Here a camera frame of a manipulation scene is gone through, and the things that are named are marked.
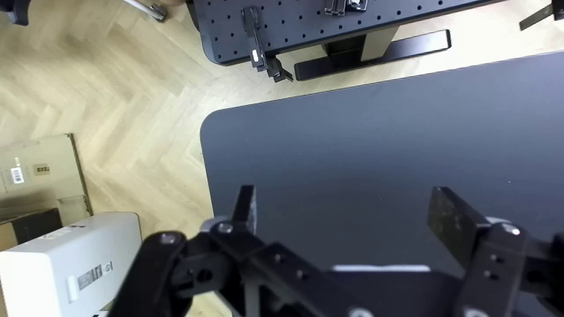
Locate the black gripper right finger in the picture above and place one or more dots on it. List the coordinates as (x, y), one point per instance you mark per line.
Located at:
(460, 228)

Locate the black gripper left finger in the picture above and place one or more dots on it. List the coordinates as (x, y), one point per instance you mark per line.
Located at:
(241, 219)

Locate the black clamp on breadboard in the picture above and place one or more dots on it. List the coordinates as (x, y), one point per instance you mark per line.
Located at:
(259, 59)

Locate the white labelled box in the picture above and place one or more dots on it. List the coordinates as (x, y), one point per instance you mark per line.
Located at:
(70, 272)

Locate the brown cardboard box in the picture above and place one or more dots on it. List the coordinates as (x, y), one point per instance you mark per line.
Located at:
(40, 189)

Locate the black perforated breadboard table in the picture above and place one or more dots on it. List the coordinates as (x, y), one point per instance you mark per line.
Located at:
(310, 43)

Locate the silver bracket on breadboard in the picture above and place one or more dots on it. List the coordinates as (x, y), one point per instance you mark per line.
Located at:
(338, 8)

